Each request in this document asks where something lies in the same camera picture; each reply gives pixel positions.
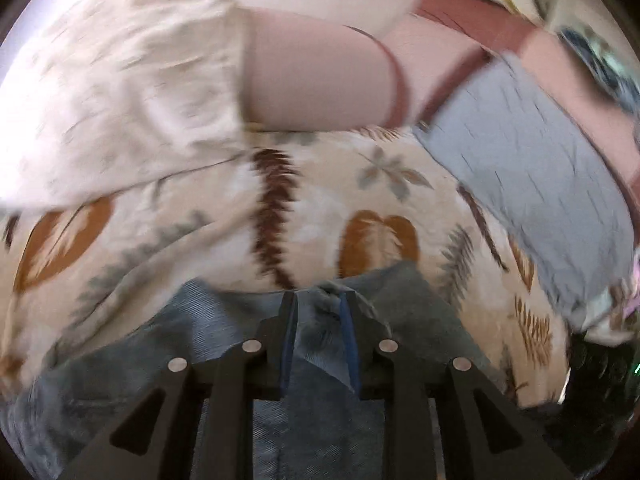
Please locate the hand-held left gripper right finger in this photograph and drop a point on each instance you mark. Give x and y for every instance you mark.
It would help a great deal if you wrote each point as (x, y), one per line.
(350, 350)

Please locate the pink bolster cushion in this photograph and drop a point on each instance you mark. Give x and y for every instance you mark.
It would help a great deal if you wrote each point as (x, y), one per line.
(320, 75)

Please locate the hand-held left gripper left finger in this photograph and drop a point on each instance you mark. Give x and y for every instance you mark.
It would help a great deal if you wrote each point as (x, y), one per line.
(286, 360)

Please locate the light blue quilted pillow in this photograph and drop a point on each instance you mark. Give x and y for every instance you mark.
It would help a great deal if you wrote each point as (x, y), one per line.
(540, 170)

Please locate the blue denim pants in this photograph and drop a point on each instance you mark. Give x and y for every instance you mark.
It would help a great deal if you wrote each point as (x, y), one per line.
(320, 330)

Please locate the leaf-printed bedspread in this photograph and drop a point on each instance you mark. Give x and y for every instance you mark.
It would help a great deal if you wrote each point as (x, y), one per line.
(320, 200)

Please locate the white textured pillow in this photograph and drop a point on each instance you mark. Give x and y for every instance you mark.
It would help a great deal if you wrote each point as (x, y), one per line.
(125, 85)

